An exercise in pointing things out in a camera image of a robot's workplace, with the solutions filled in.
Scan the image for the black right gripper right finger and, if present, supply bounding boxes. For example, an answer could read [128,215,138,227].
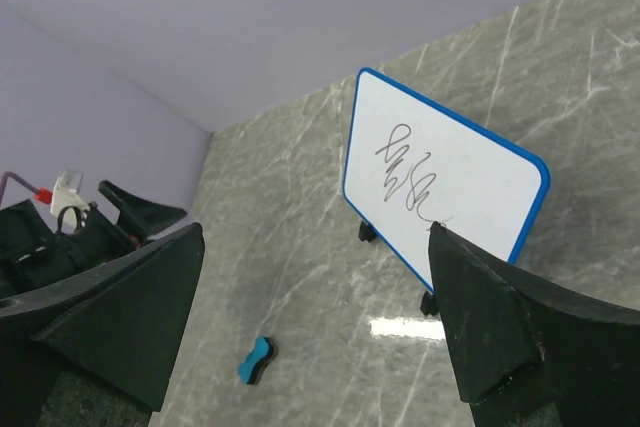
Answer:
[428,223,639,426]

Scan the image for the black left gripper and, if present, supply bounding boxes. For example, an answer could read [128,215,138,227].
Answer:
[1,180,187,297]

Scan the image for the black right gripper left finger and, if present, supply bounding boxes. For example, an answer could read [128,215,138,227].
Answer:
[1,222,205,426]

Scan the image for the blue black whiteboard eraser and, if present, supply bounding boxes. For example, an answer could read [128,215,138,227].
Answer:
[237,336,278,385]

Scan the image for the blue framed whiteboard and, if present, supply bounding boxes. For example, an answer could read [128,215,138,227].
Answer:
[342,68,551,290]

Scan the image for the black whiteboard stand foot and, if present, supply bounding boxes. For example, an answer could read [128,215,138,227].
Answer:
[358,221,377,243]
[420,291,439,317]

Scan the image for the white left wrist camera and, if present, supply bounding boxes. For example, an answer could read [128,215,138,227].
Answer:
[50,170,90,230]

